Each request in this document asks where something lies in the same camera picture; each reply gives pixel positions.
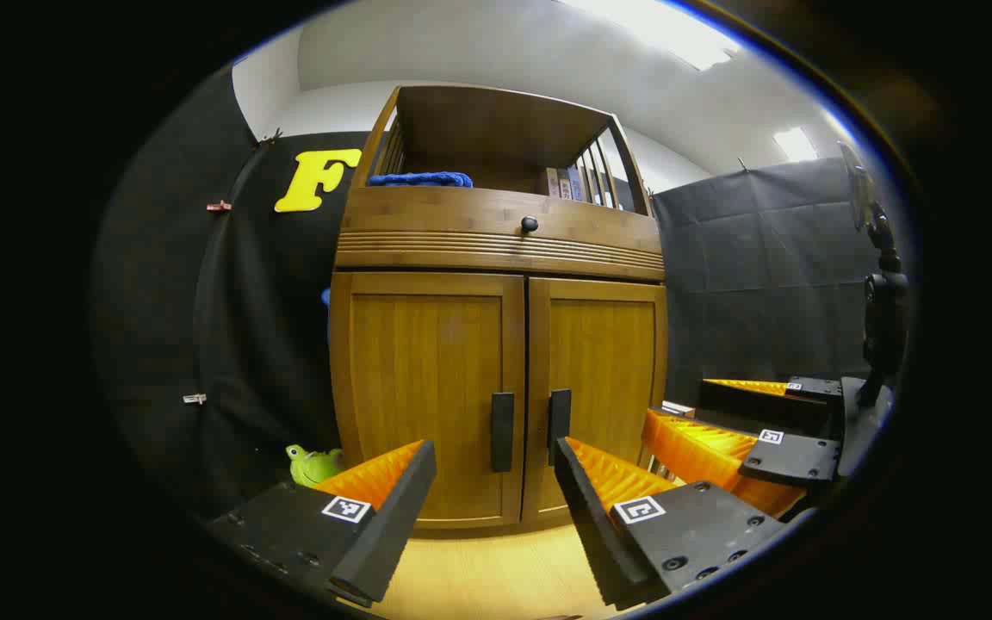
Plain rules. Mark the large ceiling light panel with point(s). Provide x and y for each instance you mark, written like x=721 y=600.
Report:
x=660 y=30

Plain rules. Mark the red clip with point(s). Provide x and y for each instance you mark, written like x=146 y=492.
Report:
x=219 y=207

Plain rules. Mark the tan upright book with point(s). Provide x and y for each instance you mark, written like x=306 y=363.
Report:
x=564 y=183

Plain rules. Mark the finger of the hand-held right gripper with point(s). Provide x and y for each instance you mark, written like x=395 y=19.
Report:
x=754 y=409
x=793 y=461

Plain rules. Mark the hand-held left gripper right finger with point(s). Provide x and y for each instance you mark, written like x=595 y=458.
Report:
x=591 y=534

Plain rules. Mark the wooden double-door shoe cabinet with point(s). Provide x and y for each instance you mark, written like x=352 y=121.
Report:
x=505 y=120

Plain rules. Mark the pale upright book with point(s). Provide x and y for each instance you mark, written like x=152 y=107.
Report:
x=552 y=182

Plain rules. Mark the black backdrop cloth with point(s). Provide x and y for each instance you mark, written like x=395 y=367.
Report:
x=169 y=301

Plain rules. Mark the wooden ribbed drawer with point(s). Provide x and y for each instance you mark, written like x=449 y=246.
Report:
x=427 y=215

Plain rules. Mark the blue cloth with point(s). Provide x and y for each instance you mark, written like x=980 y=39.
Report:
x=418 y=179

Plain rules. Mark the small ceiling light panel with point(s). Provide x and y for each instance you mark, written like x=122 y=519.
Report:
x=795 y=144

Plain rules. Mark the grey-blue upright book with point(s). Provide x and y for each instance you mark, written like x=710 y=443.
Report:
x=578 y=184

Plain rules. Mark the wooden shoe cabinet door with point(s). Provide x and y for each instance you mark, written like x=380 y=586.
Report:
x=418 y=387
x=608 y=370

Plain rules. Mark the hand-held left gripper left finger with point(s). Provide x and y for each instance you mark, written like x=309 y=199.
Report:
x=393 y=525

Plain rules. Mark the green plush toy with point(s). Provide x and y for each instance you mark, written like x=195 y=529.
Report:
x=313 y=467

